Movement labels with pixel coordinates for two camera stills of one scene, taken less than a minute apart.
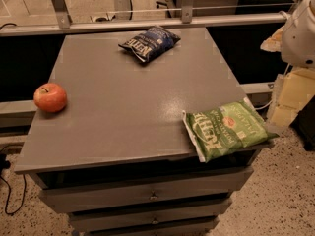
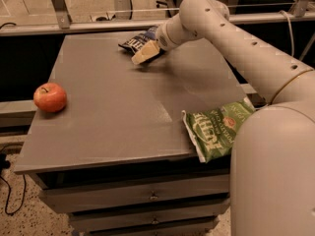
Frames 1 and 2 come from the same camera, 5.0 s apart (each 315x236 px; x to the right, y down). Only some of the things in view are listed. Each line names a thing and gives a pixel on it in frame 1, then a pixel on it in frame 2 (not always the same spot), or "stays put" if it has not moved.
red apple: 50,97 stays put
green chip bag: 224,130 stays put
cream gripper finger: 291,89 -> 150,50
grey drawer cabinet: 117,155 stays put
